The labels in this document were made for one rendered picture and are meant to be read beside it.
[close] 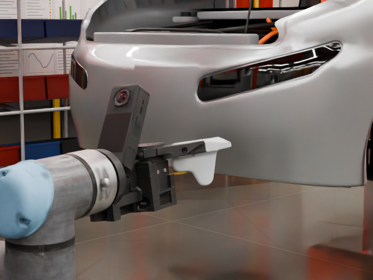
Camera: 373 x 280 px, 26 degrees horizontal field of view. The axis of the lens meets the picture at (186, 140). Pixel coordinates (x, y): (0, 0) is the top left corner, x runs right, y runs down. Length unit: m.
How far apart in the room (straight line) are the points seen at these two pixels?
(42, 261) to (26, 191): 0.08
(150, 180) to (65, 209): 0.16
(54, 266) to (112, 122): 0.22
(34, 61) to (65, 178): 6.48
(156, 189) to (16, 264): 0.22
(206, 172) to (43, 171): 0.27
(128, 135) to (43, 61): 6.42
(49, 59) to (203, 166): 6.41
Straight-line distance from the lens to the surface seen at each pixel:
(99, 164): 0.92
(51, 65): 7.44
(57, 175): 0.86
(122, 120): 0.99
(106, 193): 0.92
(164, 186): 1.02
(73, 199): 0.87
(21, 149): 6.32
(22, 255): 0.87
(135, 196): 0.99
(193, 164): 1.04
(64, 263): 0.88
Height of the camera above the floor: 1.40
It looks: 8 degrees down
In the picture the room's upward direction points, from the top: straight up
